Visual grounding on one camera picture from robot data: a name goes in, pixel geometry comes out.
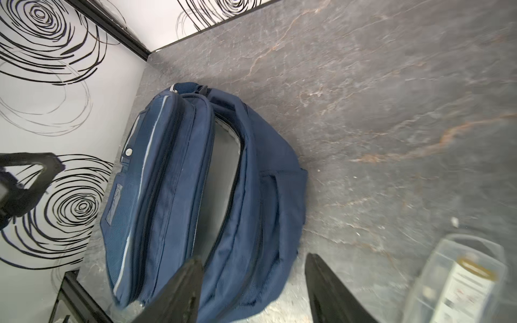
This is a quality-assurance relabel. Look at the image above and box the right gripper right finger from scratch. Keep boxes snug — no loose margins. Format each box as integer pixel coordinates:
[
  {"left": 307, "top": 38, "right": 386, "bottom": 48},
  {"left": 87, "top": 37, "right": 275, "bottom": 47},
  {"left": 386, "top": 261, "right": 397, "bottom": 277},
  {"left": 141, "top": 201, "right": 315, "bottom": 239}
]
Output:
[{"left": 305, "top": 253, "right": 376, "bottom": 323}]

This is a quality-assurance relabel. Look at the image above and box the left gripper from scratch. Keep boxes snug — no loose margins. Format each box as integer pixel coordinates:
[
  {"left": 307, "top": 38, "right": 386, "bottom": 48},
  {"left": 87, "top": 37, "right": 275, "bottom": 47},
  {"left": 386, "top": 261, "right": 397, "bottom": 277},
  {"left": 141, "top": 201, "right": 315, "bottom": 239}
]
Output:
[{"left": 0, "top": 152, "right": 66, "bottom": 231}]

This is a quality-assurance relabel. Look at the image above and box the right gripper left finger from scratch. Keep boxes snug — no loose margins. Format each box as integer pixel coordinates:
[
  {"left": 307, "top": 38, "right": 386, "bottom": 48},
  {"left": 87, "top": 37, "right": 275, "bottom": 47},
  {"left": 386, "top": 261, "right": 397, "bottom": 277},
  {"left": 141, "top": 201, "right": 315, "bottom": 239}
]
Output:
[{"left": 133, "top": 258, "right": 203, "bottom": 323}]

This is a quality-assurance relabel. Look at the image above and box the navy blue student backpack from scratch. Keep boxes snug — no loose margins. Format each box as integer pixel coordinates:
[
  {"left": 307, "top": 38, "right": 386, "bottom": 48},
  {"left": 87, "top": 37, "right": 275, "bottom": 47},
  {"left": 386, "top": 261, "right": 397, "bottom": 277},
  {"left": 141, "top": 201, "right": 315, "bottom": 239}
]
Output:
[{"left": 100, "top": 82, "right": 308, "bottom": 322}]

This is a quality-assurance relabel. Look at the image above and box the clear plastic stationery case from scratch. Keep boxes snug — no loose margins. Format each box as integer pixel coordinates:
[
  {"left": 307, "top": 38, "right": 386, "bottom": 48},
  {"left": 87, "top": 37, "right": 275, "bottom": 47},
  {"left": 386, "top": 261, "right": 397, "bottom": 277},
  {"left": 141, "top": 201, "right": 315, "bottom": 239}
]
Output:
[{"left": 402, "top": 234, "right": 508, "bottom": 322}]

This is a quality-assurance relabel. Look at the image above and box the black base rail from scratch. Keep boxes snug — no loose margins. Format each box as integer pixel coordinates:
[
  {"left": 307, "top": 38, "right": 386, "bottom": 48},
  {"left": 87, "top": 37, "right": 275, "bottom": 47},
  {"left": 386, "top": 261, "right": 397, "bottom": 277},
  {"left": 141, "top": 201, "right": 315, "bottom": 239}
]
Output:
[{"left": 49, "top": 270, "right": 113, "bottom": 323}]

